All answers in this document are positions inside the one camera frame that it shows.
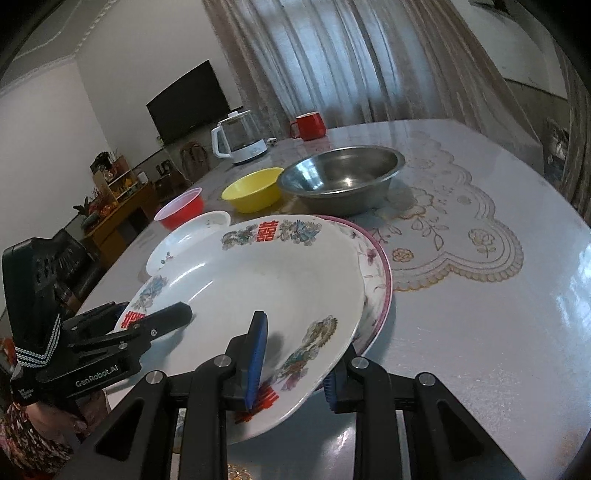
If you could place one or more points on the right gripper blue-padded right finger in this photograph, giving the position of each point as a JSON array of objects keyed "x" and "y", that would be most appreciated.
[{"x": 363, "y": 387}]

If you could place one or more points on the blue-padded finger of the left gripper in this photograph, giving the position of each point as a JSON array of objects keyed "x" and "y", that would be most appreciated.
[
  {"x": 103, "y": 317},
  {"x": 164, "y": 321}
]

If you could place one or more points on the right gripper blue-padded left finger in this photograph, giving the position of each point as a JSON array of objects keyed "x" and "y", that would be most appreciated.
[{"x": 226, "y": 383}]

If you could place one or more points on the white rose pattern plate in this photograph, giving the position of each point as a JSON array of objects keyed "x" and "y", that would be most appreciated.
[{"x": 184, "y": 237}]

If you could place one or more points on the large white double-happiness plate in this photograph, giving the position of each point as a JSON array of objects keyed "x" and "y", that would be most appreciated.
[{"x": 300, "y": 270}]

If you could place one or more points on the red plastic bowl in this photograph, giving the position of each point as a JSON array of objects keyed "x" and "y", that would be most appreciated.
[{"x": 181, "y": 209}]

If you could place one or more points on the yellow plastic bowl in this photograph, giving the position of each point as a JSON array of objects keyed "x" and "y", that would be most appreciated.
[{"x": 254, "y": 192}]

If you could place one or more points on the stainless steel bowl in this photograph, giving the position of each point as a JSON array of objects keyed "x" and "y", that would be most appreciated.
[{"x": 345, "y": 181}]

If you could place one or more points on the person's left hand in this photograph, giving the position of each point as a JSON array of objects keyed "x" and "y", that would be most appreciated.
[{"x": 51, "y": 422}]

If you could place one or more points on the black leather armchair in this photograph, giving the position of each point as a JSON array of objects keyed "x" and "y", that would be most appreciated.
[{"x": 77, "y": 269}]

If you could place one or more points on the wooden desk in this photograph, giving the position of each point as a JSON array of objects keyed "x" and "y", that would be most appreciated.
[{"x": 108, "y": 240}]

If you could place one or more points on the pink-rimmed floral plate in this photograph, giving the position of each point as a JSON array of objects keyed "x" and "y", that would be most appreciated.
[{"x": 377, "y": 281}]

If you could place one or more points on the wooden desktop shelf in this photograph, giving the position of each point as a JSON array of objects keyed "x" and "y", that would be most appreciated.
[{"x": 113, "y": 178}]

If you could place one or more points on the wooden chair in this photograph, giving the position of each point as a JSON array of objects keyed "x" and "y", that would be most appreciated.
[{"x": 194, "y": 161}]

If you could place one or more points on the white glass electric kettle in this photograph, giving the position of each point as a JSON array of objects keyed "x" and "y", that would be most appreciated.
[{"x": 238, "y": 138}]

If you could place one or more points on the red mug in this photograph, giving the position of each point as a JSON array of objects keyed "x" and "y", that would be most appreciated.
[{"x": 308, "y": 126}]

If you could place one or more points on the beige window curtain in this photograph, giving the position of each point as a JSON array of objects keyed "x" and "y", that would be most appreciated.
[{"x": 357, "y": 62}]

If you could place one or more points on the black wall television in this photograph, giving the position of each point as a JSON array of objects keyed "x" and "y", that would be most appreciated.
[{"x": 192, "y": 102}]

